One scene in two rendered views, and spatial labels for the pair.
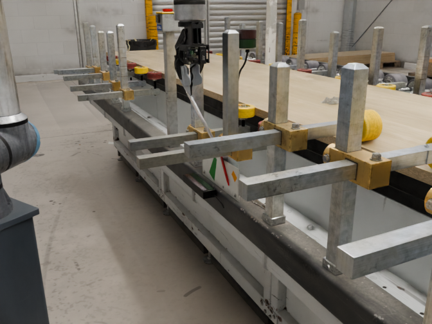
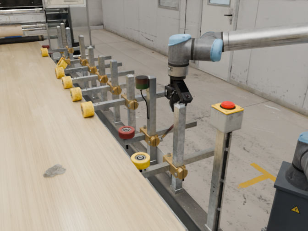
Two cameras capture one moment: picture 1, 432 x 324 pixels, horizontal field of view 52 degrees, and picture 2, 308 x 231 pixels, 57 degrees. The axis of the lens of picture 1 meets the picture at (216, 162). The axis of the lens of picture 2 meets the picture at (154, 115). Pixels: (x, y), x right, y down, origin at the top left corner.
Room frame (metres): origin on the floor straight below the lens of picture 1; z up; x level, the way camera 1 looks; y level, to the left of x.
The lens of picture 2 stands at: (2.52, -0.08, 1.57)
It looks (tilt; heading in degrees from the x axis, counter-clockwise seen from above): 26 degrees down; 178
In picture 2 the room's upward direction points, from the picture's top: straight up
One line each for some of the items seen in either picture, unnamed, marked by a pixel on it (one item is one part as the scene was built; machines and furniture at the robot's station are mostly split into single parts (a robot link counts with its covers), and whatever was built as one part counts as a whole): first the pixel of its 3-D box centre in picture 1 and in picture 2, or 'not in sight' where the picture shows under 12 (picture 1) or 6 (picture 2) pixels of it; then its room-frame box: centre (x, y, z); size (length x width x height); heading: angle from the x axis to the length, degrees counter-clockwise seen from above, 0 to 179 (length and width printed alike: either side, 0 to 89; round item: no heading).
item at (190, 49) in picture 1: (191, 43); (176, 87); (1.33, 0.07, 1.14); 0.09 x 0.08 x 0.12; 25
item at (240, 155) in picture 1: (234, 146); (149, 136); (1.26, -0.06, 0.85); 0.14 x 0.06 x 0.05; 25
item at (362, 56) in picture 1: (339, 58); not in sight; (9.38, -2.55, 0.23); 2.41 x 0.77 x 0.17; 117
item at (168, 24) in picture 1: (168, 22); (226, 118); (1.74, 0.17, 1.18); 0.07 x 0.07 x 0.08; 25
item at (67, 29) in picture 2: not in sight; (70, 52); (-0.30, -0.79, 0.92); 0.04 x 0.04 x 0.48; 25
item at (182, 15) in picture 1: (191, 13); (177, 69); (1.34, 0.07, 1.22); 0.10 x 0.09 x 0.05; 115
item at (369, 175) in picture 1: (354, 164); (113, 88); (0.81, -0.27, 0.95); 0.14 x 0.06 x 0.05; 25
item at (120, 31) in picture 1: (123, 71); not in sight; (2.41, 0.49, 0.92); 0.04 x 0.04 x 0.48; 25
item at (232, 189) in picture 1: (218, 171); (158, 155); (1.30, -0.01, 0.75); 0.26 x 0.01 x 0.10; 25
